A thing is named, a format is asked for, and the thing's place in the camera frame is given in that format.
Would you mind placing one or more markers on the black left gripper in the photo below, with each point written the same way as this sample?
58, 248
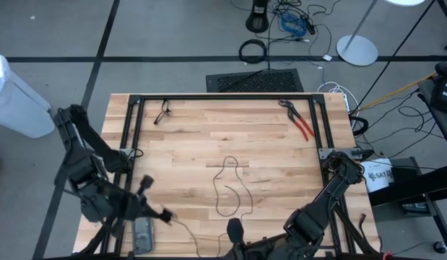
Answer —
134, 207

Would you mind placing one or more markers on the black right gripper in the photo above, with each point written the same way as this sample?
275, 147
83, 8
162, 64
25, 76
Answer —
252, 251

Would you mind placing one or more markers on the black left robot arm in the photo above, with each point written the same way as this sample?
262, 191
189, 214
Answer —
86, 166

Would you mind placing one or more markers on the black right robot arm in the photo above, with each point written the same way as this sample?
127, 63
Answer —
335, 187

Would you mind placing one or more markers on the black floor mat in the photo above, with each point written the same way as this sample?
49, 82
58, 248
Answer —
255, 81

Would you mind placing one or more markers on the black side table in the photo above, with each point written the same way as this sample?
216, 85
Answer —
407, 184

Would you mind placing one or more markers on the white trash bin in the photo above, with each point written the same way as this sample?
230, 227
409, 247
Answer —
13, 101

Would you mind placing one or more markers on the black caster wheel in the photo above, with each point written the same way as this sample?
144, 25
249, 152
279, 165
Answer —
440, 246

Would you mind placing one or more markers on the small white adapter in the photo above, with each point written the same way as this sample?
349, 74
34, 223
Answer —
327, 57

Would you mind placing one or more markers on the white floor lamp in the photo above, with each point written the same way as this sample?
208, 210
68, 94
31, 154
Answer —
356, 50

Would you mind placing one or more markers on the black computer desk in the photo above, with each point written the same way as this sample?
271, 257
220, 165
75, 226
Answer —
443, 119

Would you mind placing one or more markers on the black power strip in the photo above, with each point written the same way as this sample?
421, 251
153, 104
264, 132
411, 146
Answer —
309, 25

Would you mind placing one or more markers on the thin black slanted pole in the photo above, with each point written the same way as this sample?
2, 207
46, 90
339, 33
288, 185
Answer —
389, 61

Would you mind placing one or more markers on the black aluminium table frame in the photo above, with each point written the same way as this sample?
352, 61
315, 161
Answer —
226, 97

